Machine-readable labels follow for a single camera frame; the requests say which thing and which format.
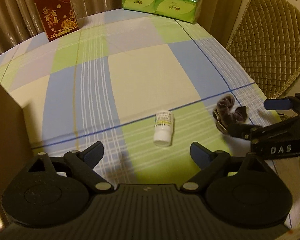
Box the quilted chair cushion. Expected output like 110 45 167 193
226 0 300 99

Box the red gift bag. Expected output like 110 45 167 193
34 0 78 41

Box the checked tablecloth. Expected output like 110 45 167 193
0 8 300 230

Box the brown cardboard box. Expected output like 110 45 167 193
0 84 33 202

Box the white pill bottle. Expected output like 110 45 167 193
153 110 174 147

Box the dark velvet scrunchie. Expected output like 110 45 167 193
212 94 248 134

